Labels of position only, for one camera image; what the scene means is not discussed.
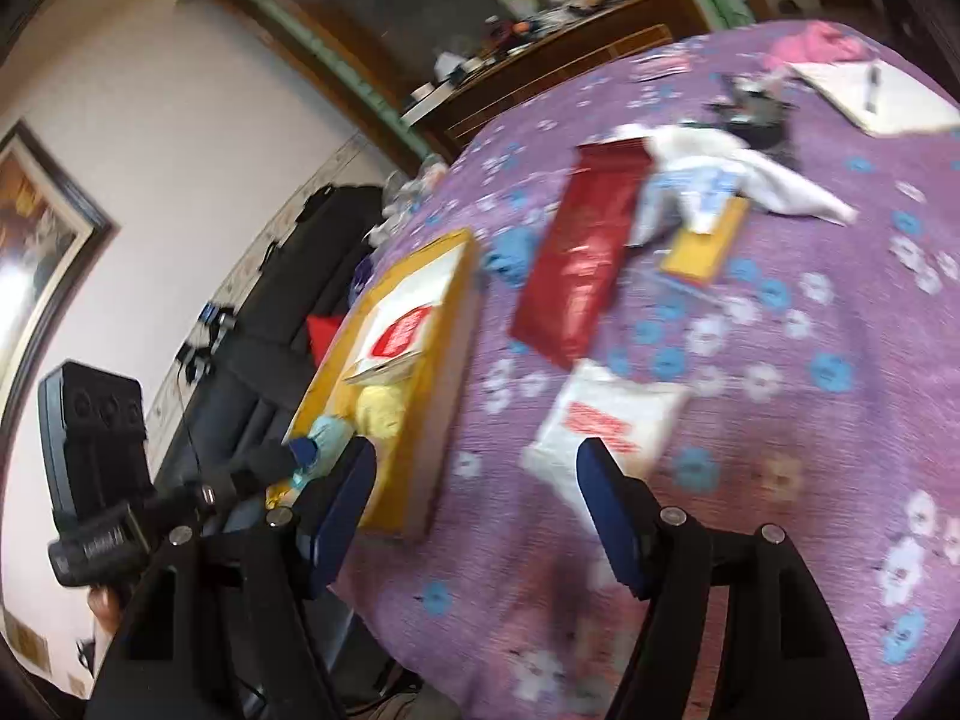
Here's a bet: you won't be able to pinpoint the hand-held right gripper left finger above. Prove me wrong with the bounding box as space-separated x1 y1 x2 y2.
86 436 377 720

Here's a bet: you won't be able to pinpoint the clear plastic bags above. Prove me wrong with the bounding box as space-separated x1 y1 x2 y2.
379 154 452 245

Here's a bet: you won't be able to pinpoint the black wall chargers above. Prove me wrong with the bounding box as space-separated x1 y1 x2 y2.
177 301 236 385

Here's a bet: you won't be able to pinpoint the black electric motor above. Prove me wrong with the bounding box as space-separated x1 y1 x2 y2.
703 73 797 162

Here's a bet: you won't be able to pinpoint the white plastic packet red print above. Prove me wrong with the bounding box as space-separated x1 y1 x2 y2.
522 358 692 497

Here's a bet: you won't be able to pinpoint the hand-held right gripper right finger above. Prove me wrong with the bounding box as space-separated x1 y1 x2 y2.
576 438 871 720

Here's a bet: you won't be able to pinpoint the red and white packet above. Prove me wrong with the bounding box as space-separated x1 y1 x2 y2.
343 292 437 385

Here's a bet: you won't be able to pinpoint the blue and white packet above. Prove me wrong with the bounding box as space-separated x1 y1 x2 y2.
628 163 740 247

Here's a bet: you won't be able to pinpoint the pink face mask pack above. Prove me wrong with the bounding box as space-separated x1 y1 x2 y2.
628 51 692 85

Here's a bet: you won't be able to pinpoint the dark red flat packet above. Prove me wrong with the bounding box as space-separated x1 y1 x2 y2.
508 136 655 370

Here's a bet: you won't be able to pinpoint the lined paper notebook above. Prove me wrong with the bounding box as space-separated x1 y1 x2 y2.
786 56 960 140

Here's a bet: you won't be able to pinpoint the cluttered wooden counter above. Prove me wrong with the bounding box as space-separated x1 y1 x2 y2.
180 0 758 166

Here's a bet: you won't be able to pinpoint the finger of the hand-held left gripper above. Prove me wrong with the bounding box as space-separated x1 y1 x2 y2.
236 438 320 492

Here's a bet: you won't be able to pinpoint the yellow soft cloth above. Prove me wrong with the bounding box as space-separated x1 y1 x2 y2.
352 382 412 442

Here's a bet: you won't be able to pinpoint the red cushion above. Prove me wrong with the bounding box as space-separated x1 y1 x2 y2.
304 313 343 382

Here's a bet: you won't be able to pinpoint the yellow cardboard box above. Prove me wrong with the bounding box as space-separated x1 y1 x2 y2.
283 227 482 541

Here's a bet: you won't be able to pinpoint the pink fluffy cloth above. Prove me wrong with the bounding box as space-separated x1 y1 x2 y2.
763 19 872 68

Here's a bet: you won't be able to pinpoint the person's left hand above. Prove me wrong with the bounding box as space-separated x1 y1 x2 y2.
86 583 127 637

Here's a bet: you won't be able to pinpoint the framed wall picture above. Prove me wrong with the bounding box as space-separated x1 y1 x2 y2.
0 118 119 458

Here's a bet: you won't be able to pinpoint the light blue soft cloth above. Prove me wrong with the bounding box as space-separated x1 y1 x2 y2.
296 412 355 482

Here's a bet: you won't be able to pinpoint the white cloth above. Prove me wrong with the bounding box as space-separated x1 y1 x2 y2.
643 122 860 227

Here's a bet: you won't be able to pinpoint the purple floral tablecloth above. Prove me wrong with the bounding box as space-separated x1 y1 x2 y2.
330 18 960 720

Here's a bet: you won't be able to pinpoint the black sofa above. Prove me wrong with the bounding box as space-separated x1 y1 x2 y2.
150 184 391 518

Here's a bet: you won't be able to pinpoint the yellow flat packet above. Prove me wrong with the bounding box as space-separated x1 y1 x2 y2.
658 195 752 287

